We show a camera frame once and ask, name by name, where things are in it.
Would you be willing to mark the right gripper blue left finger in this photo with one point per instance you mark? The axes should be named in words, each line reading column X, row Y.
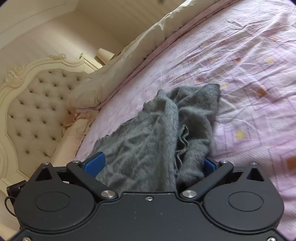
column 85, row 173

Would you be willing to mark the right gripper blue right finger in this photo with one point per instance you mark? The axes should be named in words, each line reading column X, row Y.
column 216, row 174

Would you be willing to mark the grey argyle knit sweater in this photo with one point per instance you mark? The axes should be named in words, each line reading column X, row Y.
column 163, row 148

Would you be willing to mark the beige pillow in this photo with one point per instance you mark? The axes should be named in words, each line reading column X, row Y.
column 73, row 135

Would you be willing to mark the beige duvet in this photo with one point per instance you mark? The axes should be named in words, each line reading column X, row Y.
column 98, row 87

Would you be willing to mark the tufted beige headboard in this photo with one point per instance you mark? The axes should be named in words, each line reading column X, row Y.
column 34, row 110

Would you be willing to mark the cream bedside lamp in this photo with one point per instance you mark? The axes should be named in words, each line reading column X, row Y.
column 104, row 56

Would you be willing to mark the pink patterned bed sheet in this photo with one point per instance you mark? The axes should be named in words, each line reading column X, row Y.
column 248, row 49

